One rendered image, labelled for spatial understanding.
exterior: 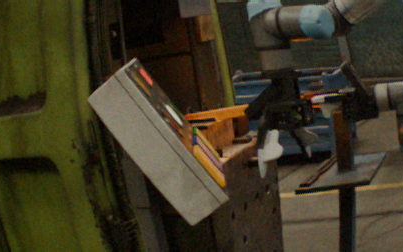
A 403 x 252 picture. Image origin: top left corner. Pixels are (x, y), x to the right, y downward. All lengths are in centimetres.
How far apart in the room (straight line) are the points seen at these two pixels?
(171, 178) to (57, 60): 54
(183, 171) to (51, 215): 70
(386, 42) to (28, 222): 818
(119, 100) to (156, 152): 10
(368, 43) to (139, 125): 866
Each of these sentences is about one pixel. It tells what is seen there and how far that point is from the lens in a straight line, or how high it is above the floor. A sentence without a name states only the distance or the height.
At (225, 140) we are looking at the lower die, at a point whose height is 93.
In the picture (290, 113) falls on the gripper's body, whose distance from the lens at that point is 144.
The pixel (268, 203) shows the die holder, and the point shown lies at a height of 72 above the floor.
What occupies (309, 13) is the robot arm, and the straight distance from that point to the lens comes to 138.
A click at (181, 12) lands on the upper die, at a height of 129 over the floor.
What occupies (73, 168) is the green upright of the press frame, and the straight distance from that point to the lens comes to 169.
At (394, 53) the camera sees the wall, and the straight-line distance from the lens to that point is 967.
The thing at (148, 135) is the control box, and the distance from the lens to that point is 124.
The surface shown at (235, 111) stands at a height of 101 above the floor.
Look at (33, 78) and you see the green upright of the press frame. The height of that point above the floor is 121.
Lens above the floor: 126
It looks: 8 degrees down
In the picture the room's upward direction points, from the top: 9 degrees counter-clockwise
